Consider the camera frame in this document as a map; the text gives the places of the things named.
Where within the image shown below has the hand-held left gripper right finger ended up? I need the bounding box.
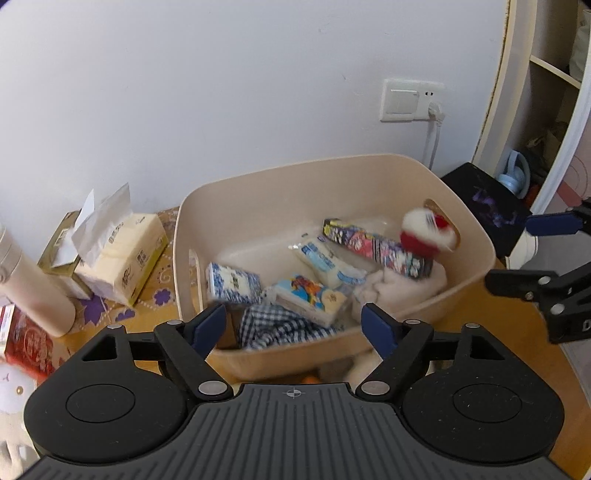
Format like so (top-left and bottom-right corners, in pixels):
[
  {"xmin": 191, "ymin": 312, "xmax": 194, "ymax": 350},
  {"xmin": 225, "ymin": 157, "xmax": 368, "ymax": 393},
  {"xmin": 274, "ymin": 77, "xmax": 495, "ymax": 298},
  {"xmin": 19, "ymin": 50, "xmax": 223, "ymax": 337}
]
[{"xmin": 353, "ymin": 302, "xmax": 506, "ymax": 400}]

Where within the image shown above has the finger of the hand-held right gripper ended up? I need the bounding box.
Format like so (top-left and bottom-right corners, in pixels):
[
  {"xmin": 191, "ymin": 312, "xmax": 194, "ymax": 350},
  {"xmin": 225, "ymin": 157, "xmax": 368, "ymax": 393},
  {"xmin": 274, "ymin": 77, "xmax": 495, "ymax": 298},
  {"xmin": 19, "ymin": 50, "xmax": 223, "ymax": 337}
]
[
  {"xmin": 525, "ymin": 198, "xmax": 591, "ymax": 237},
  {"xmin": 485, "ymin": 261, "xmax": 591, "ymax": 319}
]

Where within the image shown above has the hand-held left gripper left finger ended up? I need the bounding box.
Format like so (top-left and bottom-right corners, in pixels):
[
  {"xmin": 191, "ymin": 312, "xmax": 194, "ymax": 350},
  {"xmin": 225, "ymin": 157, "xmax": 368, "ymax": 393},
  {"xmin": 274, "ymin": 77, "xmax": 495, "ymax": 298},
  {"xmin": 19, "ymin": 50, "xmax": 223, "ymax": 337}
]
[{"xmin": 81, "ymin": 302, "xmax": 234, "ymax": 402}]

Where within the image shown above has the blue white tissue packet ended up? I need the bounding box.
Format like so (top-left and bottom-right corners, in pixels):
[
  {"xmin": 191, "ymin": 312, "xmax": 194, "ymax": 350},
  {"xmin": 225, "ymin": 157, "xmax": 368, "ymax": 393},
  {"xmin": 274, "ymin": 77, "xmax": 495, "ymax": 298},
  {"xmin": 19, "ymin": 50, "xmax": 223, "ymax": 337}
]
[{"xmin": 205, "ymin": 262, "xmax": 262, "ymax": 305}]

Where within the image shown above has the blue plaid cloth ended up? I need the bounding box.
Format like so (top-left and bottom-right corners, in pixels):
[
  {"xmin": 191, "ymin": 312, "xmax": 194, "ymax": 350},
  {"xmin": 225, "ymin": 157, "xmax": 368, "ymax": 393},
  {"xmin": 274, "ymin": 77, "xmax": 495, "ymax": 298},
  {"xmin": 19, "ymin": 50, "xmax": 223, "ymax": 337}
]
[{"xmin": 238, "ymin": 305, "xmax": 345, "ymax": 352}]

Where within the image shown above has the cartoon print tissue packet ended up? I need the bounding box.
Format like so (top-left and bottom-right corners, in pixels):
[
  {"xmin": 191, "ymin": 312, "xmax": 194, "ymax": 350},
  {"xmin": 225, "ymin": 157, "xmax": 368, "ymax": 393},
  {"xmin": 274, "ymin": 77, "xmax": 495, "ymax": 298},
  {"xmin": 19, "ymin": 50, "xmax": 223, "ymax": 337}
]
[{"xmin": 272, "ymin": 274, "xmax": 348, "ymax": 328}]

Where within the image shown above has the long pale tissue packet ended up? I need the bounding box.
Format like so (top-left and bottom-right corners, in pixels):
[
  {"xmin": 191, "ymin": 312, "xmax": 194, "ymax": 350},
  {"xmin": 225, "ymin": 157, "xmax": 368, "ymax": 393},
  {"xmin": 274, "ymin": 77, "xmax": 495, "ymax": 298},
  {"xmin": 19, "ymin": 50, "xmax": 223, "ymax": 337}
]
[{"xmin": 295, "ymin": 235, "xmax": 368, "ymax": 287}]

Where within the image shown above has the colorful long box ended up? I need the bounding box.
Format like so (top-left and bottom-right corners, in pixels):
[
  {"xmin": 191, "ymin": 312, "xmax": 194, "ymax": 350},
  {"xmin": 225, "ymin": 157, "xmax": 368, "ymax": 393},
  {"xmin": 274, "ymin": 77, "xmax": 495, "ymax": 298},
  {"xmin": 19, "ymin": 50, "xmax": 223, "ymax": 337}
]
[{"xmin": 322, "ymin": 218, "xmax": 432, "ymax": 279}]

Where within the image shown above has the white plush with red bow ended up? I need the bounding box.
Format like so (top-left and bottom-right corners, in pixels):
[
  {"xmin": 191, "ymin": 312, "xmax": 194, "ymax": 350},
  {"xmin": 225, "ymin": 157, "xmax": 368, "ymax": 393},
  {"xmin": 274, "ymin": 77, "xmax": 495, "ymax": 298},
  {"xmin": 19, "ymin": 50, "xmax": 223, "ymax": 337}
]
[{"xmin": 399, "ymin": 208, "xmax": 460, "ymax": 259}]

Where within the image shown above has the beige plastic storage bin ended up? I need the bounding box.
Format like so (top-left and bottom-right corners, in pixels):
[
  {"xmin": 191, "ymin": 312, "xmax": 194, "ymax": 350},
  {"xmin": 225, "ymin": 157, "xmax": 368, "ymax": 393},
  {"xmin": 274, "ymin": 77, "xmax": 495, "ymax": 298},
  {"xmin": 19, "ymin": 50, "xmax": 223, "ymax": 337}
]
[{"xmin": 173, "ymin": 153, "xmax": 497, "ymax": 381}]

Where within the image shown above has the wooden desktop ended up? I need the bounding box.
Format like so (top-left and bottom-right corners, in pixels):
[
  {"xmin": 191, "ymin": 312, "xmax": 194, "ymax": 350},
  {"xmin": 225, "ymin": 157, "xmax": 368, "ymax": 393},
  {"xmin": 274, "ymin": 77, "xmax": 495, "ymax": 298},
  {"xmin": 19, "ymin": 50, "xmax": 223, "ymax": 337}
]
[{"xmin": 55, "ymin": 258, "xmax": 585, "ymax": 416}]

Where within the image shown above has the light blue kettle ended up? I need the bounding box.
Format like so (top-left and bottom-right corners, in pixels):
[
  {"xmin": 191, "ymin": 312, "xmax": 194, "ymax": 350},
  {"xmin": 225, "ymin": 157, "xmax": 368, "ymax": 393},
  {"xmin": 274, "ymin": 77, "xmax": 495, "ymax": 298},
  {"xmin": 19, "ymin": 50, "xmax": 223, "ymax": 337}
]
[{"xmin": 501, "ymin": 148, "xmax": 532, "ymax": 199}]

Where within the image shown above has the black cushion purple print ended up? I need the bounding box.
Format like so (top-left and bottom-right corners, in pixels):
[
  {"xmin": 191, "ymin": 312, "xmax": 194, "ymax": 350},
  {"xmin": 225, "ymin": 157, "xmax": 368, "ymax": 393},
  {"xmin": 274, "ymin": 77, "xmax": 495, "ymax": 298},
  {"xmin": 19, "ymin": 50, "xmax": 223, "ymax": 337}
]
[{"xmin": 438, "ymin": 161, "xmax": 534, "ymax": 259}]

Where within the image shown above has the yellow soft tissue pack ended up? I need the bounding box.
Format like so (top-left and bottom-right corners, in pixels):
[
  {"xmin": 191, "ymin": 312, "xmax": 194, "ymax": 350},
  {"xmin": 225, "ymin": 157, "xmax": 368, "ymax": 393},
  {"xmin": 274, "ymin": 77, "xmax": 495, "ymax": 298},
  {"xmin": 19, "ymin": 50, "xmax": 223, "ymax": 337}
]
[{"xmin": 71, "ymin": 182, "xmax": 169, "ymax": 308}]

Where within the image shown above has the cream wardrobe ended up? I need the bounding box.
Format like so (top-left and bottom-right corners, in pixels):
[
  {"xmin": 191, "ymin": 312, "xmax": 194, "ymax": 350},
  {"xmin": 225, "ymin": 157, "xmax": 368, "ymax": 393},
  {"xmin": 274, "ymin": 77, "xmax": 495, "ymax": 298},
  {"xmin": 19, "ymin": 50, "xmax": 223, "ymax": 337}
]
[{"xmin": 473, "ymin": 0, "xmax": 591, "ymax": 217}]

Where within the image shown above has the gold tissue box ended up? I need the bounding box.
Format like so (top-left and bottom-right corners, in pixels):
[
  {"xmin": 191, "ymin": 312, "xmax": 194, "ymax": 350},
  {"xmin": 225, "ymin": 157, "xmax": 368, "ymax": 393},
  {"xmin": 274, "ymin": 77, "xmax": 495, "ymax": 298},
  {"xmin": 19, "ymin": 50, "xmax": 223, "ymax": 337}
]
[{"xmin": 37, "ymin": 210, "xmax": 93, "ymax": 301}]

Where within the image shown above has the white thermos bottle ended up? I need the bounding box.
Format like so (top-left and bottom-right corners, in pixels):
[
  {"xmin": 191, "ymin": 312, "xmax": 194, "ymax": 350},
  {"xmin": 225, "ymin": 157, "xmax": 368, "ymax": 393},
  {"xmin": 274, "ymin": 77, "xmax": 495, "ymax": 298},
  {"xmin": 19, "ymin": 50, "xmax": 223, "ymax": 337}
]
[{"xmin": 0, "ymin": 224, "xmax": 77, "ymax": 337}]

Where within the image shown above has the red carton box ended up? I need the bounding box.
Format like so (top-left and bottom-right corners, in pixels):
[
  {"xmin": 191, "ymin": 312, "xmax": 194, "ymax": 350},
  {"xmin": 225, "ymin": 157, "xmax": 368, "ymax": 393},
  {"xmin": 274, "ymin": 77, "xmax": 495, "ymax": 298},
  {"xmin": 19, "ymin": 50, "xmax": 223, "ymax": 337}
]
[{"xmin": 0, "ymin": 305, "xmax": 56, "ymax": 379}]

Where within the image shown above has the white plush toy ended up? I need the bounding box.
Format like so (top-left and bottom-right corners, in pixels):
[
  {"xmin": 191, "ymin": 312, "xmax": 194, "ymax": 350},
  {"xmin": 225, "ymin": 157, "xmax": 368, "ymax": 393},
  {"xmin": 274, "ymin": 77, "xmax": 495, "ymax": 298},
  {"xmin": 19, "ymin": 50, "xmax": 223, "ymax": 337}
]
[{"xmin": 0, "ymin": 357, "xmax": 51, "ymax": 467}]

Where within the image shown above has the white plug cable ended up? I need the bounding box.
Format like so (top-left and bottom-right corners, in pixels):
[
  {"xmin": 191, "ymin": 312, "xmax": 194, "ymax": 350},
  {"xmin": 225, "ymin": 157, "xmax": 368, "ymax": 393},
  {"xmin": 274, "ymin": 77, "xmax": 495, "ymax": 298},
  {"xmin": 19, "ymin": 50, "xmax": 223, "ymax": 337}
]
[{"xmin": 422, "ymin": 102, "xmax": 446, "ymax": 171}]

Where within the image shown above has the white wall switch socket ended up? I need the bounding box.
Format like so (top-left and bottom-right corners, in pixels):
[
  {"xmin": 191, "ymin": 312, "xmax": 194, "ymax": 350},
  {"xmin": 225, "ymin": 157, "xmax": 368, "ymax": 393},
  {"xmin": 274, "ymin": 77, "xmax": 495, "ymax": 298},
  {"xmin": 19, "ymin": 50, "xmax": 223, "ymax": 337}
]
[{"xmin": 381, "ymin": 78, "xmax": 446, "ymax": 123}]

